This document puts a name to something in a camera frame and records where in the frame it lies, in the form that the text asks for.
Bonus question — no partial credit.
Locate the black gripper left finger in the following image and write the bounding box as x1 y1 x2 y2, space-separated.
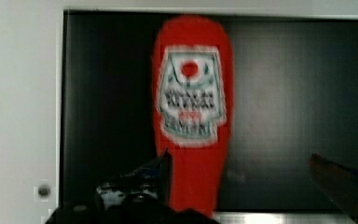
95 147 173 211

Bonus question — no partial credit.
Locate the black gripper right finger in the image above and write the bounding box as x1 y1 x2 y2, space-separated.
309 153 358 224

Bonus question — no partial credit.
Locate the red felt ketchup bottle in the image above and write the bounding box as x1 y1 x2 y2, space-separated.
152 15 234 217

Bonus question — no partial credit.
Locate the silver toaster oven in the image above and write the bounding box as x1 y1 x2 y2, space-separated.
0 0 358 224

